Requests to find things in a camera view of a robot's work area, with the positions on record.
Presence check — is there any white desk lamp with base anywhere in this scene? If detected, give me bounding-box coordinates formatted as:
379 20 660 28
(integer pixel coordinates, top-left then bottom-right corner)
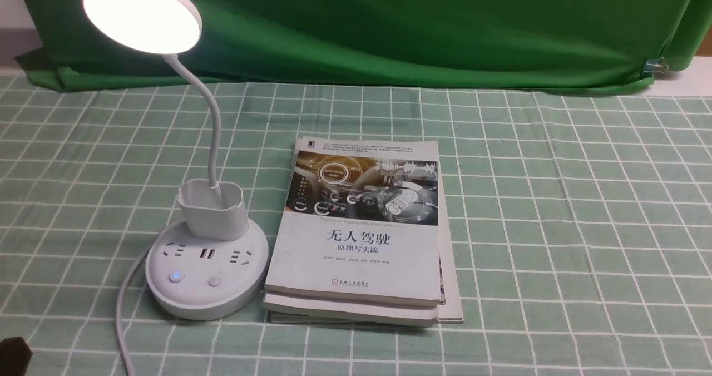
82 0 269 321

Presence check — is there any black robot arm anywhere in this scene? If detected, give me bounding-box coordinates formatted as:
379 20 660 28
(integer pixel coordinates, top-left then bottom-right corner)
1 336 33 376

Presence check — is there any top white self-driving book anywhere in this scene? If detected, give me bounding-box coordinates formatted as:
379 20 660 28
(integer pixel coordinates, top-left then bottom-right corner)
265 136 442 309

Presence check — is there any middle white book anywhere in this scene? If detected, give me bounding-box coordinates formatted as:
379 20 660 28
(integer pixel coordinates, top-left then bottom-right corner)
263 293 463 328

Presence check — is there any green backdrop cloth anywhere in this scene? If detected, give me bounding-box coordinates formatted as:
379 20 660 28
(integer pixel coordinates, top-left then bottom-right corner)
12 0 712 96

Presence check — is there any green checkered tablecloth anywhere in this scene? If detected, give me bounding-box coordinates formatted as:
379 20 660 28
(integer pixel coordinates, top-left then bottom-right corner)
1 75 711 375

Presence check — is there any blue binder clip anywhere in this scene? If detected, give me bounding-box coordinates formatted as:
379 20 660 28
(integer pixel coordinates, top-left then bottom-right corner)
641 57 669 76

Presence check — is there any white lamp power cord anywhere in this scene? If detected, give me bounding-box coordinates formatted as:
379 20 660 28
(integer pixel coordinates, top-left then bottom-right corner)
115 244 152 376

